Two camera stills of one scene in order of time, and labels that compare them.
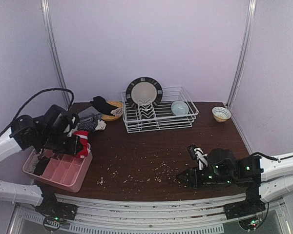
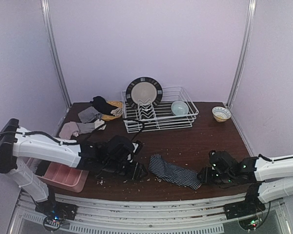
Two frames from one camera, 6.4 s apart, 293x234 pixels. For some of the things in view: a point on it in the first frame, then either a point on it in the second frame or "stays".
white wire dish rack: (176, 109) stays
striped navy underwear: (89, 123) → (174, 173)
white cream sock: (117, 112) stays
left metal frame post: (48, 15) stays
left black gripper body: (75, 145) → (136, 171)
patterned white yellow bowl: (220, 114) stays
